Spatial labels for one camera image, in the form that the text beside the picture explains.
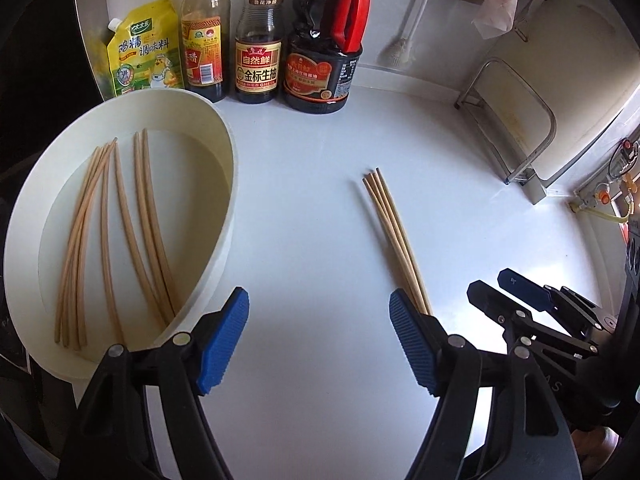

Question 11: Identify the person's right hand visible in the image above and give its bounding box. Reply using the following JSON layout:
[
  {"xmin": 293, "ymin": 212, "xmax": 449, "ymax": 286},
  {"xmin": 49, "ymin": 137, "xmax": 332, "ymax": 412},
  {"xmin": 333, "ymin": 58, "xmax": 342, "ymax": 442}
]
[{"xmin": 572, "ymin": 427, "xmax": 620, "ymax": 476}]

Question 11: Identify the metal cutting board rack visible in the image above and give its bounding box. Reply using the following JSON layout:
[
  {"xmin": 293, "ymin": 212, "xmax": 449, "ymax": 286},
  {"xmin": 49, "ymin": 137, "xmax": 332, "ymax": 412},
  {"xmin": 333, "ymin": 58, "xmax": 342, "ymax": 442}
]
[{"xmin": 454, "ymin": 56, "xmax": 558, "ymax": 184}]

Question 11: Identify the white oval plastic tub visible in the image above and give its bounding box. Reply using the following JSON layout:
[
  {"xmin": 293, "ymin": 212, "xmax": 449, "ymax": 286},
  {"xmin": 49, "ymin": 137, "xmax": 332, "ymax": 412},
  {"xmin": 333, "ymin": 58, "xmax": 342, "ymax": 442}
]
[{"xmin": 3, "ymin": 89, "xmax": 236, "ymax": 382}]

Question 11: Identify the white cutting board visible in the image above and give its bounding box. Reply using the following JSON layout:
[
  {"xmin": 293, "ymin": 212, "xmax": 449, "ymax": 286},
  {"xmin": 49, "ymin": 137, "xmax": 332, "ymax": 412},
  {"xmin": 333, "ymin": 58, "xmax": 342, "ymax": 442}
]
[{"xmin": 491, "ymin": 0, "xmax": 639, "ymax": 180}]

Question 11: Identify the white dish brush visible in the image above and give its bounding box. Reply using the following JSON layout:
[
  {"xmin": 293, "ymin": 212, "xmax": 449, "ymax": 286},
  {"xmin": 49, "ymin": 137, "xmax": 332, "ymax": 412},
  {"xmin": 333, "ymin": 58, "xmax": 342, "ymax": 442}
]
[{"xmin": 378, "ymin": 0, "xmax": 430, "ymax": 70}]

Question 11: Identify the yellow seasoning pouch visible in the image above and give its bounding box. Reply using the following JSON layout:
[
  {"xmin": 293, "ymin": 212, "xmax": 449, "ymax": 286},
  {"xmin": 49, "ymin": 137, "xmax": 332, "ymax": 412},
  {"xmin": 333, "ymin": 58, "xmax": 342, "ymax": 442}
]
[{"xmin": 107, "ymin": 0, "xmax": 183, "ymax": 96}]

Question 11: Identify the soy sauce glass bottle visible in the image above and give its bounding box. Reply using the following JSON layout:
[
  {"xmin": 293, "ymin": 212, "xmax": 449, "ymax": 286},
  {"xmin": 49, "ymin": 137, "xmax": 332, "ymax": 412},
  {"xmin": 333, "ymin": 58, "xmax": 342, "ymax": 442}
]
[{"xmin": 233, "ymin": 0, "xmax": 285, "ymax": 104}]

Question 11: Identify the white hanging rag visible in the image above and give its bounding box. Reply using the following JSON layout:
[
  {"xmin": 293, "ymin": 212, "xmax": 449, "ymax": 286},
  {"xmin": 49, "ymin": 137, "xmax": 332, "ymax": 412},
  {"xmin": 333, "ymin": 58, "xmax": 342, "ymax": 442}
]
[{"xmin": 459, "ymin": 0, "xmax": 526, "ymax": 40}]

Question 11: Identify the vinegar bottle yellow cap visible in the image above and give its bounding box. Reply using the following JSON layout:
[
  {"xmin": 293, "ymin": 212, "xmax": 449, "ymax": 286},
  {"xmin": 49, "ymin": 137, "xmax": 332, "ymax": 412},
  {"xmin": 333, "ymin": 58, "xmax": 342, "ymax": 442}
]
[{"xmin": 179, "ymin": 0, "xmax": 231, "ymax": 102}]

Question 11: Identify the large soy sauce jug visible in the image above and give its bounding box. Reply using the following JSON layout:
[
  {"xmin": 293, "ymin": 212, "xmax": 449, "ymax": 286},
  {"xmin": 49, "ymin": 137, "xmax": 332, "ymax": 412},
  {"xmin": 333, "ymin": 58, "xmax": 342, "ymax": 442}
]
[{"xmin": 282, "ymin": 0, "xmax": 371, "ymax": 114}]

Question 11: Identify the gas valve with yellow hose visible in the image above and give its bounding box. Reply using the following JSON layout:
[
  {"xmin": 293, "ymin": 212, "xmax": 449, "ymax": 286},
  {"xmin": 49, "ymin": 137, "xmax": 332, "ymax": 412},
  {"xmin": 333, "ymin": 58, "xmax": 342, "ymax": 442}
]
[{"xmin": 568, "ymin": 138, "xmax": 639, "ymax": 226}]

